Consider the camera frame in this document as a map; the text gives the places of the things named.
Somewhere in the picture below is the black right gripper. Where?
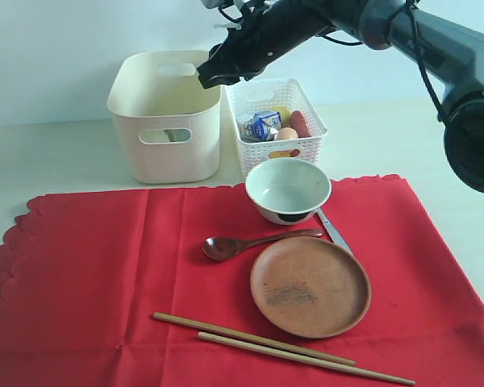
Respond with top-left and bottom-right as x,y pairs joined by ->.
196,7 -> 307,89

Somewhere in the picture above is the blue white milk carton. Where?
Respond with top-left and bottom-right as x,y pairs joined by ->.
236,110 -> 282,143

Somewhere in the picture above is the yellow lemon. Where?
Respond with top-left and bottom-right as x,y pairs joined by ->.
270,106 -> 292,127

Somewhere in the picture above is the stainless steel cup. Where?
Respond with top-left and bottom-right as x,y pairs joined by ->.
164,128 -> 191,143

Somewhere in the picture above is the brown egg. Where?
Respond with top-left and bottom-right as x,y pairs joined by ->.
274,127 -> 298,140

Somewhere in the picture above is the red sausage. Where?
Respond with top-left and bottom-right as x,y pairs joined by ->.
290,110 -> 311,138

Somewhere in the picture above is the yellow cheese wedge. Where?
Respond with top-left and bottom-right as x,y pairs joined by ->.
268,150 -> 291,159

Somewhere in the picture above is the pale green ceramic bowl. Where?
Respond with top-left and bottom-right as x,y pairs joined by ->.
244,158 -> 332,225

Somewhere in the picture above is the dark wooden spoon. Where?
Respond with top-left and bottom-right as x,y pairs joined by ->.
202,229 -> 323,261

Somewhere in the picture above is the silver table knife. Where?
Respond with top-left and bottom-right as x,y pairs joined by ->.
316,208 -> 353,254

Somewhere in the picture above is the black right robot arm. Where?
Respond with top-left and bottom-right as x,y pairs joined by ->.
198,1 -> 484,193

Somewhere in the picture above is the cream plastic storage bin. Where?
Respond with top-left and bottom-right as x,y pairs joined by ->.
106,50 -> 222,184

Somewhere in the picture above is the white perforated plastic basket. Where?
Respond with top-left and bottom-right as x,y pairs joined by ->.
224,78 -> 329,178

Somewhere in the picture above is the red scalloped cloth mat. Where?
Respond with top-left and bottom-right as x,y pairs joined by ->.
0,175 -> 484,386

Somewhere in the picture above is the brown clay plate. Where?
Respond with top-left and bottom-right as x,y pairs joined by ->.
250,236 -> 372,339

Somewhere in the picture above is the upper wooden chopstick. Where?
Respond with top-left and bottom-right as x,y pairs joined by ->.
152,312 -> 356,366

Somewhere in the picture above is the wooden chopstick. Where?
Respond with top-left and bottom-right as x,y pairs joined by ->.
152,312 -> 356,366
198,331 -> 416,386

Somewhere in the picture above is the lower wooden chopstick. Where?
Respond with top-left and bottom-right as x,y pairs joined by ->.
198,331 -> 416,386

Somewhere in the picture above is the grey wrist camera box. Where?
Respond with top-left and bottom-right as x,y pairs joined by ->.
202,0 -> 238,10

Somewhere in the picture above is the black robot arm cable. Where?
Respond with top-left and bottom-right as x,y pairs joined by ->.
318,0 -> 449,122

